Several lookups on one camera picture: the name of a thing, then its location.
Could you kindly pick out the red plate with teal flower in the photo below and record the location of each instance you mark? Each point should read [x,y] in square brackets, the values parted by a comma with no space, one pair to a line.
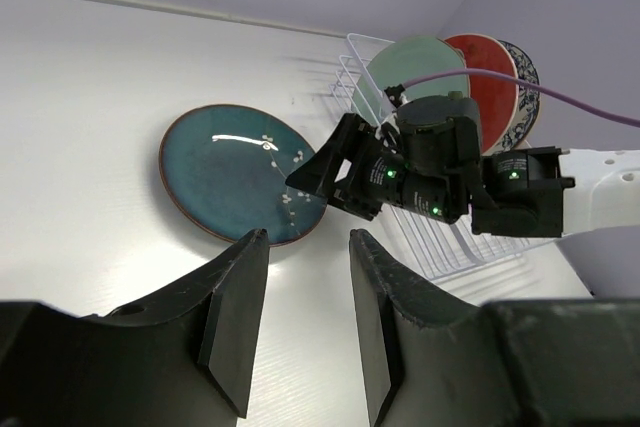
[497,99]

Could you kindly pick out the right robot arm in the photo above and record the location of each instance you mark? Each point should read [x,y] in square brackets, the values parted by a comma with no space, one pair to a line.
[426,159]

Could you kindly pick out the mint green flower plate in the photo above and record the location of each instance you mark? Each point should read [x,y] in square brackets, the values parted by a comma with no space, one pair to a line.
[404,60]

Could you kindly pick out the white wire dish rack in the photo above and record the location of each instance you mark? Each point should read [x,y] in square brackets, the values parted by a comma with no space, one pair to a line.
[438,231]

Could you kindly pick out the dark teal blossom plate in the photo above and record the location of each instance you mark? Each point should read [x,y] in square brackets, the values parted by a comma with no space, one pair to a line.
[224,166]

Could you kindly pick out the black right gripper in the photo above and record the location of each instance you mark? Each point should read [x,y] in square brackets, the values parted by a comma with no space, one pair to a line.
[355,171]

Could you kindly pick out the blue floral white plate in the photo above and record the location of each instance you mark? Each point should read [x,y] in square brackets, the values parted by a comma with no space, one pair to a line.
[528,102]

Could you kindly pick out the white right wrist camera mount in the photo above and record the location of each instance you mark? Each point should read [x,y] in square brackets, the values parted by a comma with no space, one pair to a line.
[395,107]

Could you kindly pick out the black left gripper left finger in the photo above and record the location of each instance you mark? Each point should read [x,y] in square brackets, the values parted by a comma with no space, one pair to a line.
[180,356]

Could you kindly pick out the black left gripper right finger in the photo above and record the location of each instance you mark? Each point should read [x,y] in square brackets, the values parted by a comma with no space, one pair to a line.
[430,359]

